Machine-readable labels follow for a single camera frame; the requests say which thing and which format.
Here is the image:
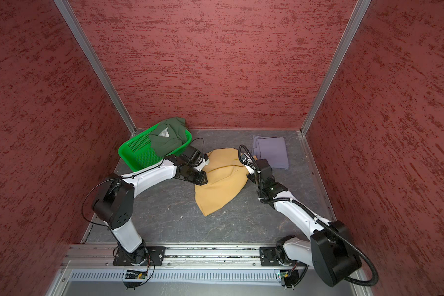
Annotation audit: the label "dark green skirt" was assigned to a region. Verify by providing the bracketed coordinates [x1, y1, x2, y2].
[149, 117, 187, 158]

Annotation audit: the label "left aluminium corner post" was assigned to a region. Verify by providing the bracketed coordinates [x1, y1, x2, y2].
[54, 0, 138, 136]

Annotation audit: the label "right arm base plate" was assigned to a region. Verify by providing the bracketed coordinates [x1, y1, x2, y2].
[259, 247, 281, 267]

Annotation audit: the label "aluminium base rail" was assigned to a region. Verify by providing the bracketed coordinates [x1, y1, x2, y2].
[61, 243, 285, 270]

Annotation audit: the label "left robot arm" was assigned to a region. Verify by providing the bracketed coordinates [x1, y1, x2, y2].
[91, 146, 210, 266]

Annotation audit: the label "aluminium corner post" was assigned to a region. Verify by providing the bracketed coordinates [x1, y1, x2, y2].
[300, 0, 371, 137]
[54, 0, 138, 136]

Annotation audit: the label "right aluminium corner post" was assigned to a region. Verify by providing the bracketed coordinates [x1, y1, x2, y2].
[300, 0, 371, 137]

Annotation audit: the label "green plastic basket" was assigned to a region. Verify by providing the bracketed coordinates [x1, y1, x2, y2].
[118, 122, 192, 171]

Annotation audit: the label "lavender skirt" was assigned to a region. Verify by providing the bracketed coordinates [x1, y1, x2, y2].
[252, 136, 289, 170]

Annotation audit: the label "yellow skirt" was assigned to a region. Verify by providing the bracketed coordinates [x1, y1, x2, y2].
[195, 148, 249, 216]

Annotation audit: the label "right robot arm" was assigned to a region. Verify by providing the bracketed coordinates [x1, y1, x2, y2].
[242, 155, 362, 287]

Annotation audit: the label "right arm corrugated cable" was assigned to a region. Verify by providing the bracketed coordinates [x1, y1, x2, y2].
[237, 144, 380, 288]

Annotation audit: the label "white slotted cable duct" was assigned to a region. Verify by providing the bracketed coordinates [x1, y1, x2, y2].
[69, 269, 281, 286]

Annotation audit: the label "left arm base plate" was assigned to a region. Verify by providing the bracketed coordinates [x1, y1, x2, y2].
[113, 246, 166, 267]

